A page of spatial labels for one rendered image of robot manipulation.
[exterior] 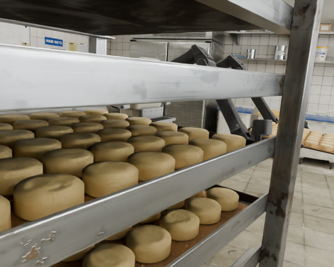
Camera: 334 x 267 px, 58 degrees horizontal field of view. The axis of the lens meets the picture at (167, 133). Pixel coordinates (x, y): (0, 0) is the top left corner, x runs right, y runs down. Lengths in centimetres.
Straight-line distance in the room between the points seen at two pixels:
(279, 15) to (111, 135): 27
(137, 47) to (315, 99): 307
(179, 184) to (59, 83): 14
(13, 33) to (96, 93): 466
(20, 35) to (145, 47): 186
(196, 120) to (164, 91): 461
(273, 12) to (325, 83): 511
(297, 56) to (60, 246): 38
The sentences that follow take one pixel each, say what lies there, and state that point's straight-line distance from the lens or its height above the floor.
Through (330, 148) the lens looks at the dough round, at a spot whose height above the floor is 99.
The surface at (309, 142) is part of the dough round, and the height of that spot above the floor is 100.
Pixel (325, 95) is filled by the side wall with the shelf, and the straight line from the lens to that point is 551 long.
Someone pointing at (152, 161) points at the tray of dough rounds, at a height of 115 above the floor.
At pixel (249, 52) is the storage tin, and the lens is 533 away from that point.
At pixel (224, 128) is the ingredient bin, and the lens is 500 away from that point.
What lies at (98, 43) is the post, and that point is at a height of 129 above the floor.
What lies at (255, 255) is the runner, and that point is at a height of 97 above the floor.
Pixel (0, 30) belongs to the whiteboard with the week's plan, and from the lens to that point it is 471.
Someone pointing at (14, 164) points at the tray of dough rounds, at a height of 115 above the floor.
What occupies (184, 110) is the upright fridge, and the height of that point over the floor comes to 66.
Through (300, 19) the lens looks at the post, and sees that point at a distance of 47.
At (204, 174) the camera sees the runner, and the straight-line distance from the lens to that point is 30.
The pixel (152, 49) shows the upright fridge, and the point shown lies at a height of 161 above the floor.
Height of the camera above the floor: 124
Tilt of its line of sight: 11 degrees down
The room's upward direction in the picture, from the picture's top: 4 degrees clockwise
